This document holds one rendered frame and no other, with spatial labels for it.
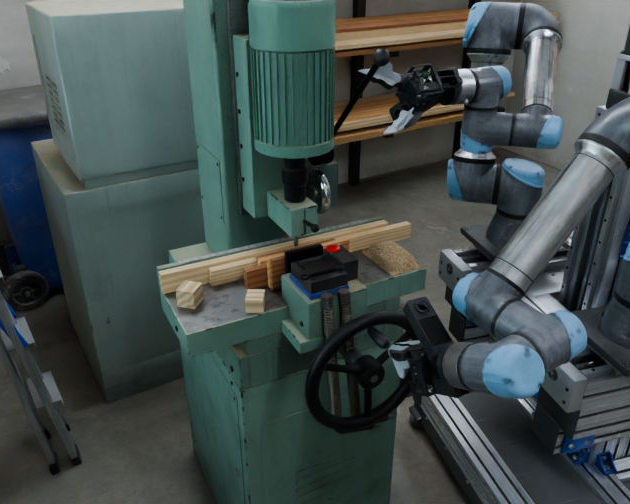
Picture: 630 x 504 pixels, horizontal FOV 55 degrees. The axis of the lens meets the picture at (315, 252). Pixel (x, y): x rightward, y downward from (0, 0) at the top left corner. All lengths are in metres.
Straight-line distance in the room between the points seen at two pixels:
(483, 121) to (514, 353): 0.69
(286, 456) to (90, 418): 1.10
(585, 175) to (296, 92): 0.56
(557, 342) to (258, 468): 0.87
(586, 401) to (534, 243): 0.54
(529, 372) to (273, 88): 0.73
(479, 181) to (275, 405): 0.83
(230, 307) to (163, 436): 1.11
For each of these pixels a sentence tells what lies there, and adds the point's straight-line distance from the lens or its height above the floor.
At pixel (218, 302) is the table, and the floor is 0.90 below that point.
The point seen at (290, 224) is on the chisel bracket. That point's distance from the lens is 1.38.
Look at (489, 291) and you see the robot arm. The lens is 1.04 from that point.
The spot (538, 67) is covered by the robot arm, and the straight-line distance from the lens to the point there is 1.61.
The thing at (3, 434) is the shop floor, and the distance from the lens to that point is 2.57.
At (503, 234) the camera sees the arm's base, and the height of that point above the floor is 0.86.
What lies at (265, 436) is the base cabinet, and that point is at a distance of 1.52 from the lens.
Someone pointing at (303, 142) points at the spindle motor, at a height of 1.23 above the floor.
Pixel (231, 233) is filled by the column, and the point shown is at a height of 0.93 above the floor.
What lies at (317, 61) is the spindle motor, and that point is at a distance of 1.26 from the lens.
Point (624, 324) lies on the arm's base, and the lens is 1.49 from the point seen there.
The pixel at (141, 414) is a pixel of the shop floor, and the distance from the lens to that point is 2.47.
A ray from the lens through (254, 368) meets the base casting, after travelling 1.38.
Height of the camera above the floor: 1.62
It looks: 28 degrees down
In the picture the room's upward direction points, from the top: straight up
